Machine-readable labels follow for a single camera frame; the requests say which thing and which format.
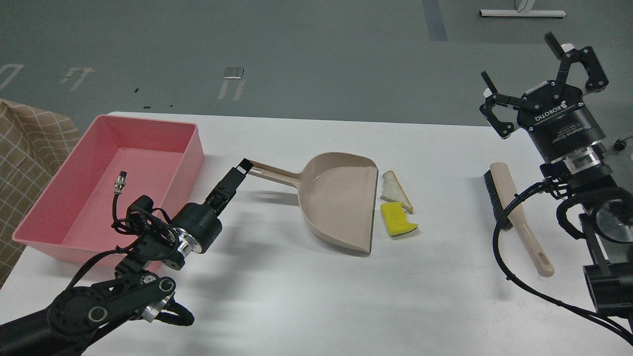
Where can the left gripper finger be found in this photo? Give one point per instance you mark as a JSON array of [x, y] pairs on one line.
[[228, 186]]

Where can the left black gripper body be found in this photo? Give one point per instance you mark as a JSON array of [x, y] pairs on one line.
[[201, 221]]

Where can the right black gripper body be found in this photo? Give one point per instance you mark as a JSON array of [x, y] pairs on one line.
[[558, 124]]

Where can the beige hand brush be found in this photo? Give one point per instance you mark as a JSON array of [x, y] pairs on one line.
[[502, 191]]

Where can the beige plastic dustpan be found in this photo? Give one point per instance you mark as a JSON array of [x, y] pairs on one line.
[[336, 194]]

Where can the bread slice piece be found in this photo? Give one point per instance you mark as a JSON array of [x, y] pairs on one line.
[[392, 191]]

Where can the yellow sponge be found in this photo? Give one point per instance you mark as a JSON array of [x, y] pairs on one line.
[[395, 219]]

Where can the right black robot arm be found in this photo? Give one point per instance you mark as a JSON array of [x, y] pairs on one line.
[[593, 208]]

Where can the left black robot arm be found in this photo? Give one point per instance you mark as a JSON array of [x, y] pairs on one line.
[[116, 286]]

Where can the black caster wheel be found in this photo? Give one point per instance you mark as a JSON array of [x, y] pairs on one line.
[[621, 143]]

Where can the white table base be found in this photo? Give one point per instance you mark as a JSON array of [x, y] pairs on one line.
[[524, 9]]

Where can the brown checkered cloth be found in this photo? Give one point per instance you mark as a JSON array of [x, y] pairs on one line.
[[34, 143]]

